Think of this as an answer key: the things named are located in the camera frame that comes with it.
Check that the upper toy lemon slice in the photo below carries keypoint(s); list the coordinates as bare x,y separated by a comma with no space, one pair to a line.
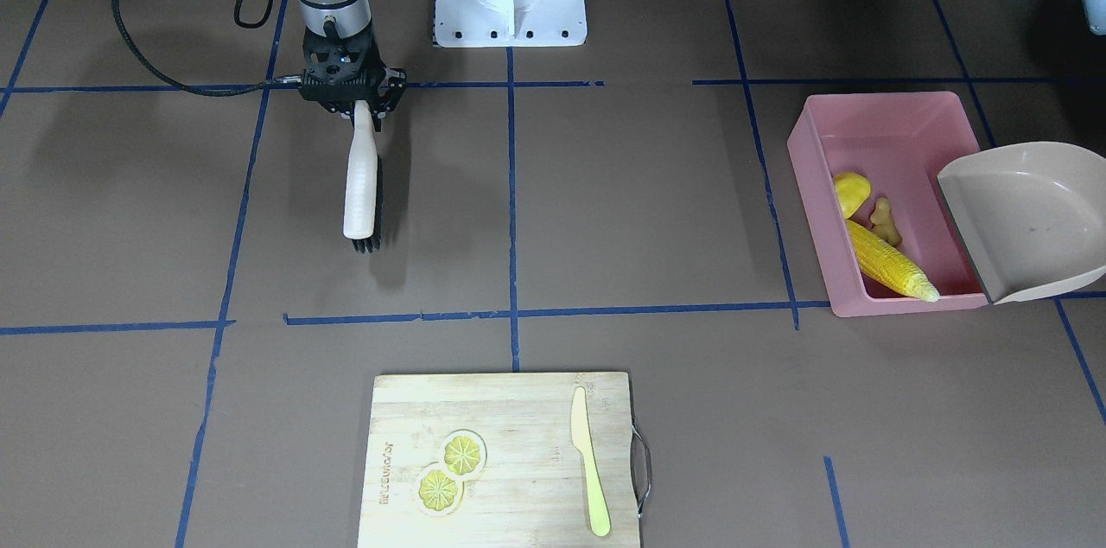
463,454

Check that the yellow toy potato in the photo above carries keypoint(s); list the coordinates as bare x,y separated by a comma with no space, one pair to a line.
852,191

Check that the wooden cutting board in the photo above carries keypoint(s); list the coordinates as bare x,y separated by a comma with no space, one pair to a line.
531,492

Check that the beige hand brush black bristles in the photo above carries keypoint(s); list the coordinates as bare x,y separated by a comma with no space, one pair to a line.
362,183

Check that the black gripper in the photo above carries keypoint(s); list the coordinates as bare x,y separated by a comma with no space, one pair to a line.
395,86

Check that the yellow toy corn cob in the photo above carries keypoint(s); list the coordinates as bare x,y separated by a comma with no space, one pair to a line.
888,266

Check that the brown toy ginger root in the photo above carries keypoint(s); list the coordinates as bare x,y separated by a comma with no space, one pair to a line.
882,223

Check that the toy lemon slice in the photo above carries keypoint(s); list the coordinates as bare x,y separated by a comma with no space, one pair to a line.
437,493
463,454

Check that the pink plastic bin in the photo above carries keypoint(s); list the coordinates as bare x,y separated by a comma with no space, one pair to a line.
899,141

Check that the yellow plastic toy knife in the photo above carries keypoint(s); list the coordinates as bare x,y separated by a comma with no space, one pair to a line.
599,518

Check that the lower toy lemon slice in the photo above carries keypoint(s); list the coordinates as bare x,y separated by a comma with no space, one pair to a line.
437,493

